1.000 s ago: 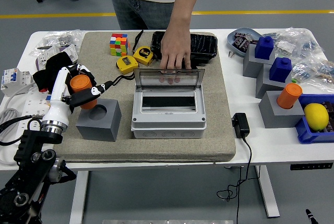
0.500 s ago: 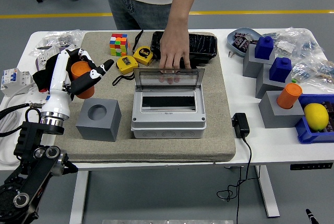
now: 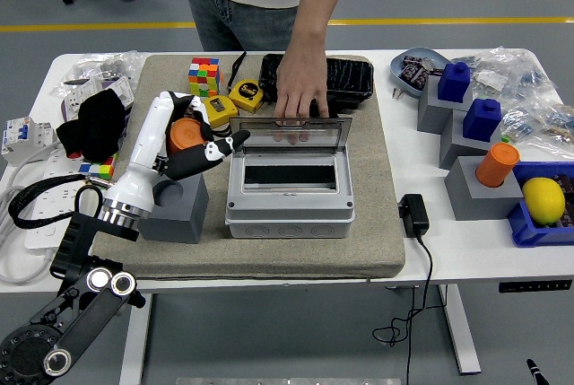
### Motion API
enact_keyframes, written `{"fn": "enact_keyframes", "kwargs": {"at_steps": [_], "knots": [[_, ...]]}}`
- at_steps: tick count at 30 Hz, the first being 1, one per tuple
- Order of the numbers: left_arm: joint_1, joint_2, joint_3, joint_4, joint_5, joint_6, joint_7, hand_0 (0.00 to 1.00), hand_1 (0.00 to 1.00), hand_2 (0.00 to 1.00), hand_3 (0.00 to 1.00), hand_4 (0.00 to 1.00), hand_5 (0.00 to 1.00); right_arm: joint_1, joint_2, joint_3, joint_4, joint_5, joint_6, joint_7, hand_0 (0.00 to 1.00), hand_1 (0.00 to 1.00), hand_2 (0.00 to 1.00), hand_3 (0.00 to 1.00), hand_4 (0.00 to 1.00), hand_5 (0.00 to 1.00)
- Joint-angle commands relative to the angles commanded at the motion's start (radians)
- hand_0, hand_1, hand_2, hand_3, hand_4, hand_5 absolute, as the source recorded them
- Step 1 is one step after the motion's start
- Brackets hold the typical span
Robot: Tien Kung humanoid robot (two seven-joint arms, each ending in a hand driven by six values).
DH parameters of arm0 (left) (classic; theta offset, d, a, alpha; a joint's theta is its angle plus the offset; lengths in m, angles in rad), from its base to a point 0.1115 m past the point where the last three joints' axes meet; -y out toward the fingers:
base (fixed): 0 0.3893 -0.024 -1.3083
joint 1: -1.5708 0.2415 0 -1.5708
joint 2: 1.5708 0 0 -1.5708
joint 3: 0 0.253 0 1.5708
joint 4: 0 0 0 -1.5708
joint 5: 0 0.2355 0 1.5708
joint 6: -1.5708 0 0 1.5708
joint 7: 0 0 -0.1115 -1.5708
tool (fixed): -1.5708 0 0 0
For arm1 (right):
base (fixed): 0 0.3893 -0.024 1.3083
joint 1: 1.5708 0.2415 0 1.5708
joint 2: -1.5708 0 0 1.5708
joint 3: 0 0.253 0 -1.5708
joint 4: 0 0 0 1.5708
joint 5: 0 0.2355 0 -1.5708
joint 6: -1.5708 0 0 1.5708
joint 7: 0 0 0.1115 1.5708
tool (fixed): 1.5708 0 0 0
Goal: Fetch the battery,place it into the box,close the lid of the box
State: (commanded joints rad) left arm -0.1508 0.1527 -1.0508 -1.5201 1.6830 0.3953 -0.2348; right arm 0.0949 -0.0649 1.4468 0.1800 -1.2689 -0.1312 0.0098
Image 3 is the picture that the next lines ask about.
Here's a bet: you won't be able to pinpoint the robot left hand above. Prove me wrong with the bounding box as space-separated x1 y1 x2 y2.
103 91 251 221

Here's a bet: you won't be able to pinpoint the white table leg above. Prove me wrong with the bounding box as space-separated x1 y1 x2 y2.
437 284 482 376
118 293 154 385

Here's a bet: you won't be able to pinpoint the person's left hand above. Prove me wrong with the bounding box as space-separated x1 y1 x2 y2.
273 46 332 126

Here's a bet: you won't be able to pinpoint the black cloth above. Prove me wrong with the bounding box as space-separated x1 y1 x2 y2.
56 90 131 162

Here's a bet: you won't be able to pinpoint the dark snack packets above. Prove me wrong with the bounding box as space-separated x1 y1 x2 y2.
400 55 445 90

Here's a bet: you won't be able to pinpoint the black table control panel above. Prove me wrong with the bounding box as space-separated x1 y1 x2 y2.
498 280 574 294

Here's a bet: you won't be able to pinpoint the blue-grey bowl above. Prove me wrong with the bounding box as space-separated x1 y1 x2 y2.
388 47 454 99

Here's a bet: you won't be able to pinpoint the small yellow tape measure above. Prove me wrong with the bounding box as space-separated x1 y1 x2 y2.
204 94 239 129

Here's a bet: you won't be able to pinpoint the multicoloured puzzle cube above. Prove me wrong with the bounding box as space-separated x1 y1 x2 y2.
78 151 120 182
187 57 223 98

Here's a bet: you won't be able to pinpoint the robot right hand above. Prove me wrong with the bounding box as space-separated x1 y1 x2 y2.
526 358 546 385

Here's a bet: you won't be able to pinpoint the white circuit breaker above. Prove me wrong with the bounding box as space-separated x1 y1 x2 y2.
0 116 59 166

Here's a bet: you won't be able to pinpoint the black power adapter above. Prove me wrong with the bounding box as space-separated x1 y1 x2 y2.
398 193 431 238

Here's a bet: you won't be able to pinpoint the orange cylinder battery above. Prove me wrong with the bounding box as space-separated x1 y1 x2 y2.
166 118 205 156
474 142 521 188

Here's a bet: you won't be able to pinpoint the black plastic tray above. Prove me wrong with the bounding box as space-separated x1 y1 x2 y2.
258 53 376 110

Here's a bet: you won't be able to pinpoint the blue plastic bin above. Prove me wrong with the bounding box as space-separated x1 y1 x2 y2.
507 161 574 249

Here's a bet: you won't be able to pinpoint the large yellow tape measure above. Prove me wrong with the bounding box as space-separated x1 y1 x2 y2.
226 50 265 112

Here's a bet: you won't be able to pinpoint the yellow lemon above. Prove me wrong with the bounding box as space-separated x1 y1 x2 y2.
521 177 566 226

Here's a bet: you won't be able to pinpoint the grey box with clear lid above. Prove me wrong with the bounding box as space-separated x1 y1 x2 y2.
223 116 356 241

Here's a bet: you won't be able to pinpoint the black mount bracket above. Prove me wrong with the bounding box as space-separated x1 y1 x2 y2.
326 92 360 112

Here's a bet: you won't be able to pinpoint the black adapter cord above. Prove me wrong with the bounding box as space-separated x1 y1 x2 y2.
372 232 435 385

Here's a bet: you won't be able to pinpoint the blue plastic block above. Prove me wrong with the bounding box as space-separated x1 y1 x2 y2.
461 97 502 143
437 61 473 103

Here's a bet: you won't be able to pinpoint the grey-brown mat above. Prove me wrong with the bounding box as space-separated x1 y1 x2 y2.
91 53 407 282

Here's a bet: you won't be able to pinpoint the grey block with round hole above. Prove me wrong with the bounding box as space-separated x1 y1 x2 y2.
137 169 210 245
443 155 526 223

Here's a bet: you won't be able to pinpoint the dark brown packets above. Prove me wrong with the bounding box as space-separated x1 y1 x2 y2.
553 172 574 229

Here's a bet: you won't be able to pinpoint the white socket package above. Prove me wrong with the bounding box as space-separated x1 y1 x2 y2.
60 77 135 121

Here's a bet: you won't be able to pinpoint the clear bag of parts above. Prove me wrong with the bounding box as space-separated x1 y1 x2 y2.
53 50 147 99
452 46 560 103
500 97 574 162

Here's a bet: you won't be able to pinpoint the white power strip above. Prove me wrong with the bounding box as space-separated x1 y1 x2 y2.
24 149 89 249

